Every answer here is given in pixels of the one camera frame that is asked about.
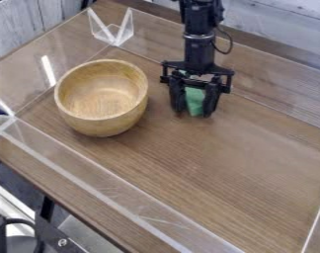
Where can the green rectangular block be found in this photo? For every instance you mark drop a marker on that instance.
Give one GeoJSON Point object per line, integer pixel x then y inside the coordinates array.
{"type": "Point", "coordinates": [191, 101]}

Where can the clear acrylic tray wall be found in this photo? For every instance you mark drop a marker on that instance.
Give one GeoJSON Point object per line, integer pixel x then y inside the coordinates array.
{"type": "Point", "coordinates": [130, 218]}

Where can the black table leg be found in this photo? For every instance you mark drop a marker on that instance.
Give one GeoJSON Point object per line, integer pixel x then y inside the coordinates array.
{"type": "Point", "coordinates": [48, 209]}

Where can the light wooden bowl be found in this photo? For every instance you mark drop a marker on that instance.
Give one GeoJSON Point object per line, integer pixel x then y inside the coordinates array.
{"type": "Point", "coordinates": [102, 96]}

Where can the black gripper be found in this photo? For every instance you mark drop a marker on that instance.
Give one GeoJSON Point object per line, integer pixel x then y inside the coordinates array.
{"type": "Point", "coordinates": [213, 79]}

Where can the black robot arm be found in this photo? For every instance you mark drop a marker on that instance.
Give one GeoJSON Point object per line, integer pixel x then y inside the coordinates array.
{"type": "Point", "coordinates": [201, 16]}

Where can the clear acrylic corner bracket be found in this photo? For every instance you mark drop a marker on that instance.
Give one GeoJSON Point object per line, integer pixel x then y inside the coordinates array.
{"type": "Point", "coordinates": [113, 34]}

